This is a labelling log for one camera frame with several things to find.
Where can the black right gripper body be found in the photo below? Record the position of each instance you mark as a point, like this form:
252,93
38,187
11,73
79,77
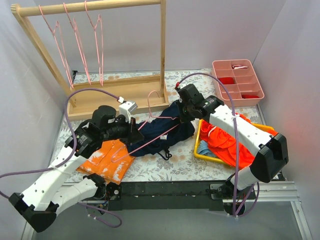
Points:
182,113

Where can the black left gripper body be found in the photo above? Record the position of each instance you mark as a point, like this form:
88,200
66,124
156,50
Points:
132,128

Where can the navy blue shorts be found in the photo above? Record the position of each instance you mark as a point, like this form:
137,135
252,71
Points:
161,133

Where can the pink wire hanger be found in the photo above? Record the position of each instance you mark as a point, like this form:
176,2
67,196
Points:
99,42
79,43
115,158
58,38

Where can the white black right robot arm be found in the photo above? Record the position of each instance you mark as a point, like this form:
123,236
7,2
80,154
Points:
270,152

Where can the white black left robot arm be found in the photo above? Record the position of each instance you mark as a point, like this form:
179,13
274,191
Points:
42,202

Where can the orange white patterned shorts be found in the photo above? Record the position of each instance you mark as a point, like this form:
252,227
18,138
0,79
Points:
111,162

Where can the bright orange shorts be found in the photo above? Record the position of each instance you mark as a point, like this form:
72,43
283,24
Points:
230,147

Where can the white garment label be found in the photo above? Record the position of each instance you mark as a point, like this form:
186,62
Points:
164,137

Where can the wooden clothes rack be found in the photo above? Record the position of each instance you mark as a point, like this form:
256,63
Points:
85,98

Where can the light blue cloth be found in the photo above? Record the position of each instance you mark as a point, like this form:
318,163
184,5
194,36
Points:
204,150

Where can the yellow plastic tray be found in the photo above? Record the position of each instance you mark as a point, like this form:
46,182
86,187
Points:
197,147

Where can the pink divided organizer tray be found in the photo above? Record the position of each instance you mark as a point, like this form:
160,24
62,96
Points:
246,82

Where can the red white item in organizer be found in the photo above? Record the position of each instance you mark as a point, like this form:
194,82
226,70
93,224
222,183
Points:
238,66

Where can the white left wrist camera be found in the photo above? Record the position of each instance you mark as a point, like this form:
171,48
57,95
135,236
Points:
126,108

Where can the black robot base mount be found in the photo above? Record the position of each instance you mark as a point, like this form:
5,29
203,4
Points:
166,195

